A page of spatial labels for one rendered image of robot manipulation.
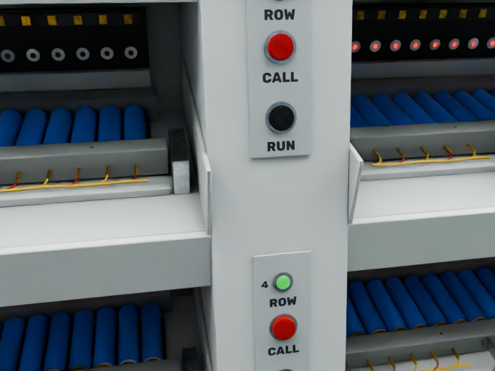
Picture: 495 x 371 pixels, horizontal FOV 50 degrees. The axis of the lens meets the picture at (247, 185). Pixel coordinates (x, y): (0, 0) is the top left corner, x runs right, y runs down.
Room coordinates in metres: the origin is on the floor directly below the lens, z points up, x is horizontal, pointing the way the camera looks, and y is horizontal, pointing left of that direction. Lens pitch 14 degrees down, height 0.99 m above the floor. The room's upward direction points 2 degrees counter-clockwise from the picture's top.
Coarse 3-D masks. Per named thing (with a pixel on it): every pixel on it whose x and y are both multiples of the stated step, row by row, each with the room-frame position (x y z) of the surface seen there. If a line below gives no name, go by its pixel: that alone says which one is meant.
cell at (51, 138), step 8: (56, 112) 0.45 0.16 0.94; (64, 112) 0.45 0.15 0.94; (56, 120) 0.43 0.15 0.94; (64, 120) 0.44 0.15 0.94; (48, 128) 0.42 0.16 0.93; (56, 128) 0.42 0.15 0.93; (64, 128) 0.43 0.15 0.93; (48, 136) 0.41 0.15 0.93; (56, 136) 0.41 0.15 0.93; (64, 136) 0.42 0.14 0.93
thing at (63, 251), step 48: (192, 96) 0.41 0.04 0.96; (192, 144) 0.41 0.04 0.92; (0, 192) 0.37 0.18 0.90; (192, 192) 0.38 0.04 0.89; (0, 240) 0.32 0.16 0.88; (48, 240) 0.32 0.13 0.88; (96, 240) 0.32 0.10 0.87; (144, 240) 0.32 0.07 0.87; (192, 240) 0.33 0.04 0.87; (0, 288) 0.32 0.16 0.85; (48, 288) 0.32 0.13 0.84; (96, 288) 0.33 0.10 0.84; (144, 288) 0.34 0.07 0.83
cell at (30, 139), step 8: (32, 112) 0.45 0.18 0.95; (40, 112) 0.45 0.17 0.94; (24, 120) 0.44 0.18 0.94; (32, 120) 0.43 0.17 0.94; (40, 120) 0.44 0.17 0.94; (24, 128) 0.42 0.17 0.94; (32, 128) 0.42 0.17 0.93; (40, 128) 0.43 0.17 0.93; (24, 136) 0.41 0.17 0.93; (32, 136) 0.41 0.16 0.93; (40, 136) 0.42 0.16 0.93; (16, 144) 0.40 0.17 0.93; (24, 144) 0.40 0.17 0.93; (32, 144) 0.40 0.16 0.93
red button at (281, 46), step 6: (276, 36) 0.33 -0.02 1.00; (282, 36) 0.33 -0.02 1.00; (288, 36) 0.33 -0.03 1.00; (270, 42) 0.33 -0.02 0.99; (276, 42) 0.33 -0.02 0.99; (282, 42) 0.33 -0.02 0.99; (288, 42) 0.33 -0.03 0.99; (270, 48) 0.33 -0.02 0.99; (276, 48) 0.33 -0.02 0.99; (282, 48) 0.33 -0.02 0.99; (288, 48) 0.33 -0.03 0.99; (270, 54) 0.33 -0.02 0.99; (276, 54) 0.33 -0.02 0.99; (282, 54) 0.33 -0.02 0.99; (288, 54) 0.33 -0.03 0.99
